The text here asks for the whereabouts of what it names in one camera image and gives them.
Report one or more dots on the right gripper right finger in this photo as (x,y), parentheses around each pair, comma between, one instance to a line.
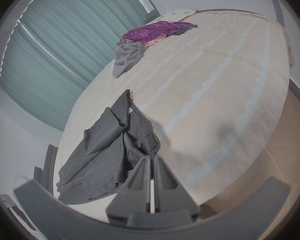
(170,191)

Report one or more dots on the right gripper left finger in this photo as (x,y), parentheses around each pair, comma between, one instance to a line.
(135,191)

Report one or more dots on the black T-shirt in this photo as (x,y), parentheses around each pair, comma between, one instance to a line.
(102,164)

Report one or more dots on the bed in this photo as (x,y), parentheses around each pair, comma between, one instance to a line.
(215,84)

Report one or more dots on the grey knit garment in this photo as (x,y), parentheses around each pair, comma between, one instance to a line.
(126,56)

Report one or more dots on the blue-green curtain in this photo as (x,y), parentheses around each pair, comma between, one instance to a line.
(40,84)
(85,26)

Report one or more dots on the pink garment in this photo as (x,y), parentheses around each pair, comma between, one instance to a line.
(153,41)

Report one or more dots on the dark grey lace garment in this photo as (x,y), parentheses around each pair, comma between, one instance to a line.
(181,31)

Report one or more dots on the purple satin garment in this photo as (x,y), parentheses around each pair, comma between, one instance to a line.
(150,31)

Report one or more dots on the grey bedside table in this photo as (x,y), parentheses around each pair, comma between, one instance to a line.
(151,16)

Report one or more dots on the white printed pillow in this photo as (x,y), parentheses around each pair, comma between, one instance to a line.
(176,13)

